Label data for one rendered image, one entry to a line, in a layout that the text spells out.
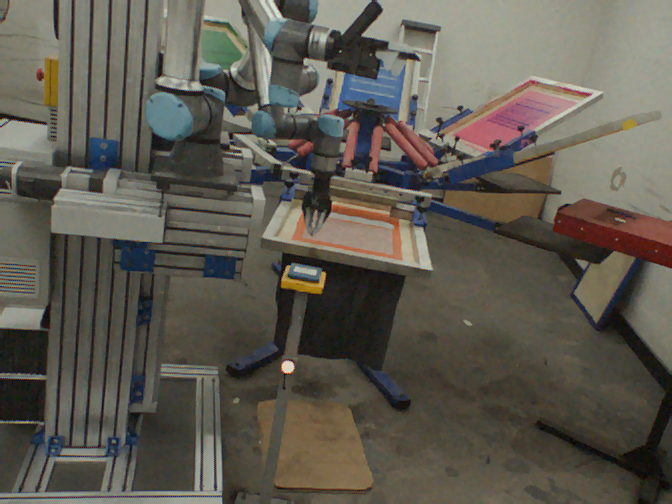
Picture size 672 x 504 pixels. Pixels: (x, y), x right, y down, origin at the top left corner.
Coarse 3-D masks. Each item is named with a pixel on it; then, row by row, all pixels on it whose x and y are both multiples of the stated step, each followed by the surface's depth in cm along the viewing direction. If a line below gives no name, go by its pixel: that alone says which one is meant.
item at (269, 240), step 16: (288, 208) 260; (384, 208) 291; (272, 224) 235; (272, 240) 220; (288, 240) 222; (416, 240) 248; (320, 256) 221; (336, 256) 221; (352, 256) 220; (368, 256) 222; (416, 256) 238; (400, 272) 221; (416, 272) 221
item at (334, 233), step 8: (336, 208) 282; (344, 208) 284; (304, 224) 253; (312, 224) 255; (328, 224) 259; (336, 224) 260; (344, 224) 262; (296, 232) 243; (304, 232) 244; (320, 232) 247; (328, 232) 249; (336, 232) 251; (344, 232) 253; (296, 240) 234; (304, 240) 236; (312, 240) 237; (320, 240) 239; (328, 240) 240; (336, 240) 242; (344, 240) 244; (344, 248) 235
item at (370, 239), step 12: (360, 216) 277; (372, 216) 280; (384, 216) 283; (360, 228) 261; (372, 228) 264; (384, 228) 266; (396, 228) 270; (348, 240) 245; (360, 240) 247; (372, 240) 250; (384, 240) 252; (396, 240) 255; (360, 252) 234; (372, 252) 237; (384, 252) 239; (396, 252) 241
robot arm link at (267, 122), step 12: (276, 0) 190; (252, 36) 188; (252, 48) 188; (264, 48) 187; (252, 60) 188; (264, 60) 186; (264, 72) 186; (264, 84) 186; (264, 96) 185; (264, 108) 185; (276, 108) 185; (252, 120) 187; (264, 120) 183; (276, 120) 185; (288, 120) 187; (264, 132) 184; (276, 132) 186; (288, 132) 188
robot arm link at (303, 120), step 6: (300, 114) 196; (306, 114) 195; (300, 120) 190; (306, 120) 191; (312, 120) 191; (300, 126) 189; (306, 126) 190; (300, 132) 190; (306, 132) 191; (294, 138) 191; (300, 138) 192; (306, 138) 192
